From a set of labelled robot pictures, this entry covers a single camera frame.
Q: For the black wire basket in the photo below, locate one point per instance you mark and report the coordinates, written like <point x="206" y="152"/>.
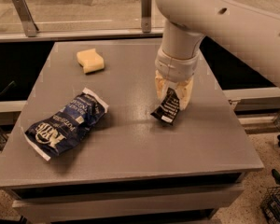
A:
<point x="270" y="205"/>

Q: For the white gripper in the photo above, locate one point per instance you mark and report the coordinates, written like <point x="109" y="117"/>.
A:
<point x="175" y="68"/>

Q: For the grey table drawer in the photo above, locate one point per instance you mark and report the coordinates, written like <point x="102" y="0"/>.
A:
<point x="206" y="199"/>

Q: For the left metal glass bracket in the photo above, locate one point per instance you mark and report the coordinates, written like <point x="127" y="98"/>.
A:
<point x="29" y="27"/>

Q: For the metal glass bracket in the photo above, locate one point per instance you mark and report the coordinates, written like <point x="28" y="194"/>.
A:
<point x="146" y="16"/>
<point x="29" y="27"/>

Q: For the black rxbar chocolate wrapper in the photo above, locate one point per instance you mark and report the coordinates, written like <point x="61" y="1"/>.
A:
<point x="168" y="109"/>

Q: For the middle metal glass bracket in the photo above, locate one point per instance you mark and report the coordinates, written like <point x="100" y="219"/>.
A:
<point x="146" y="16"/>

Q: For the blue chip bag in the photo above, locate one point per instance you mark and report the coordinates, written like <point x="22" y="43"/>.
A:
<point x="66" y="129"/>

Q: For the yellow sponge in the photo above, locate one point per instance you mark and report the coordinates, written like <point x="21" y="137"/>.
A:
<point x="90" y="60"/>

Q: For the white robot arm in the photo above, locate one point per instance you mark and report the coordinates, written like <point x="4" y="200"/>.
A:
<point x="251" y="34"/>

